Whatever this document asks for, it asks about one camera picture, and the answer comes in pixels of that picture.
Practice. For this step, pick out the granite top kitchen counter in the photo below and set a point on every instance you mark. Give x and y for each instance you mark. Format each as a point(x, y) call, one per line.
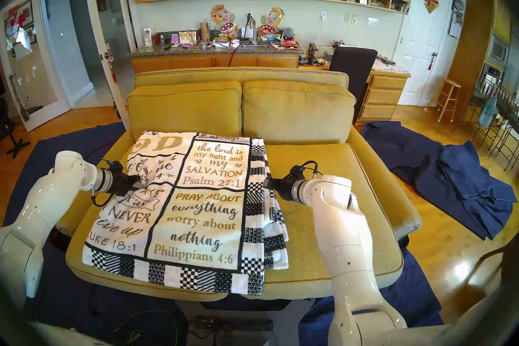
point(202, 61)

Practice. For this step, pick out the grey round speaker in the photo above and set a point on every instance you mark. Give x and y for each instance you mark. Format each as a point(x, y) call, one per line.
point(288, 34)

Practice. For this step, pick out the black wrought iron chairs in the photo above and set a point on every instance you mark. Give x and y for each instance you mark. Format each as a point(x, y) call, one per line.
point(509, 110)

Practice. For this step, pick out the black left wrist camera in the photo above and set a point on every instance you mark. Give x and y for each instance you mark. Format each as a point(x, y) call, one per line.
point(115, 167)

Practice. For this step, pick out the small framed photo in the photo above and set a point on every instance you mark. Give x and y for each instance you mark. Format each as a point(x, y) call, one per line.
point(187, 38)

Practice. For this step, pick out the black office chair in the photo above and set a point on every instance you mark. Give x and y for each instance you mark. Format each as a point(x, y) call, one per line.
point(352, 65)

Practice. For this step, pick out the yellow sofa back cushion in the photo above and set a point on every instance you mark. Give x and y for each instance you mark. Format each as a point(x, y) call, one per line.
point(296, 110)
point(182, 110)

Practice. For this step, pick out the built-in microwave oven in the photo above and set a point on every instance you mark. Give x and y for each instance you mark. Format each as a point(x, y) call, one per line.
point(498, 50)

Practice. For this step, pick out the black power strip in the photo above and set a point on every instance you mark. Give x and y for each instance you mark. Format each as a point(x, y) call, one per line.
point(243, 325)

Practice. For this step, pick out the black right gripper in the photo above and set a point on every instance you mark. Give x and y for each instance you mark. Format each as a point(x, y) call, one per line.
point(284, 187)

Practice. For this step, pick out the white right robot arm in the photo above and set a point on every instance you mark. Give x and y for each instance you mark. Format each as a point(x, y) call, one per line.
point(344, 235)

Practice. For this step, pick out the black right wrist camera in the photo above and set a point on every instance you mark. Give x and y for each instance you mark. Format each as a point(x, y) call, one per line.
point(296, 173)

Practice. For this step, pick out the cartoon foil balloon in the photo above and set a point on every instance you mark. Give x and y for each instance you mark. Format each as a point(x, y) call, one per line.
point(272, 21)
point(223, 21)

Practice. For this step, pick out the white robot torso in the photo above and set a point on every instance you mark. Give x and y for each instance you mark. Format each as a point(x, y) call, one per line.
point(446, 333)

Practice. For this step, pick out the red diamond paper ornament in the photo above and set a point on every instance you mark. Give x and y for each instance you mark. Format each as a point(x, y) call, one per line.
point(431, 2)

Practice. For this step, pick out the white wall calendar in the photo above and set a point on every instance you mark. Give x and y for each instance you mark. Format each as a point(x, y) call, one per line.
point(456, 23)

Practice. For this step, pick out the crumpled navy moving blanket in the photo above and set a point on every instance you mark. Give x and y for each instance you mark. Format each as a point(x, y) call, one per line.
point(446, 175)

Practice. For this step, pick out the tall wooden cabinet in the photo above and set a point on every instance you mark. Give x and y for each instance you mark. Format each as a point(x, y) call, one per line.
point(474, 45)

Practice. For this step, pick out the chrome kitchen faucet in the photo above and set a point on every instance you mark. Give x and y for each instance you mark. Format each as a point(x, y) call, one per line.
point(254, 31)

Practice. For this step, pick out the stack of papers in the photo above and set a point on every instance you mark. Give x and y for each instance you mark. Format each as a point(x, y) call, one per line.
point(385, 63)

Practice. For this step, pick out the black floor stand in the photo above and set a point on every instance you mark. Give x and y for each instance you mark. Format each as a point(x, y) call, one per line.
point(17, 145)

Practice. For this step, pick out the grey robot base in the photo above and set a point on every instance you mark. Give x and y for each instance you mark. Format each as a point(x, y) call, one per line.
point(292, 321)

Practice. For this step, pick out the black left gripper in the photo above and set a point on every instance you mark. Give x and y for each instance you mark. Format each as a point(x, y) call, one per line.
point(121, 185)

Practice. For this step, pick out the white panel door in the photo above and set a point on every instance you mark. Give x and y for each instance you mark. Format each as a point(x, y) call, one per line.
point(421, 45)

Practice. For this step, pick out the white carton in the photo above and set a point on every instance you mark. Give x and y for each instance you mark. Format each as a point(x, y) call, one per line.
point(147, 38)

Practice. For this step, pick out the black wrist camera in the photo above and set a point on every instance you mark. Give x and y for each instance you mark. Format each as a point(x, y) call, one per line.
point(115, 167)
point(296, 173)

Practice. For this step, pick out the red tassel ornament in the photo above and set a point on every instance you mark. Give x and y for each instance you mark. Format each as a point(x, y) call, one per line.
point(112, 71)
point(432, 61)

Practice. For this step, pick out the red box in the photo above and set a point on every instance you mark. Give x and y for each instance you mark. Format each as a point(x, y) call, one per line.
point(291, 45)

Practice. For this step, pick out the brown cardboard tube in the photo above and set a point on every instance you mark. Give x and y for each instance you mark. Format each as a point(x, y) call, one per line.
point(204, 31)

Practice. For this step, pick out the flat navy moving blanket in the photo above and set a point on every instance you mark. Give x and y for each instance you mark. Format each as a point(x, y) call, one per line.
point(61, 308)

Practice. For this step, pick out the white scripture print blanket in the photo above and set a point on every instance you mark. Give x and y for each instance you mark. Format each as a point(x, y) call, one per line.
point(202, 219)

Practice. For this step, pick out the wooden stool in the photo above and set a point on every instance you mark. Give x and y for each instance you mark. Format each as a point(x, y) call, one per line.
point(452, 83)

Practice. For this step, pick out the yellow sofa seat cushion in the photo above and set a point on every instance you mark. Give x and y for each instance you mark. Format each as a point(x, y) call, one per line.
point(344, 162)
point(107, 280)

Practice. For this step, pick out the teal hanging bag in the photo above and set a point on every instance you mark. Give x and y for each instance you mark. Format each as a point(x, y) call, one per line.
point(487, 114)

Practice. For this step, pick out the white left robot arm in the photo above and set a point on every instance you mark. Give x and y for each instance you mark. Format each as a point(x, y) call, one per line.
point(48, 195)

